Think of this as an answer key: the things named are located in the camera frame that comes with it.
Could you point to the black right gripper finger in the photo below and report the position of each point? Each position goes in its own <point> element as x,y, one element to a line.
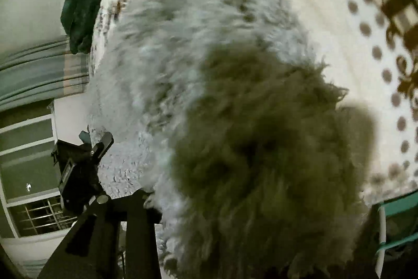
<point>90,248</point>

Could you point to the window with metal grille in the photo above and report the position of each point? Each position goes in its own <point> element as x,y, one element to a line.
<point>30,199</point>

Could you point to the grey fluffy pants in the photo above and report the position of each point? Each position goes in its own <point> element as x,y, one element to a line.
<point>255,168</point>

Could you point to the floral cream brown blanket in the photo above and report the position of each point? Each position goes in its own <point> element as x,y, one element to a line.
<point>368,51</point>

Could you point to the striped grey curtain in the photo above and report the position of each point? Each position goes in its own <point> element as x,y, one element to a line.
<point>48,71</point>

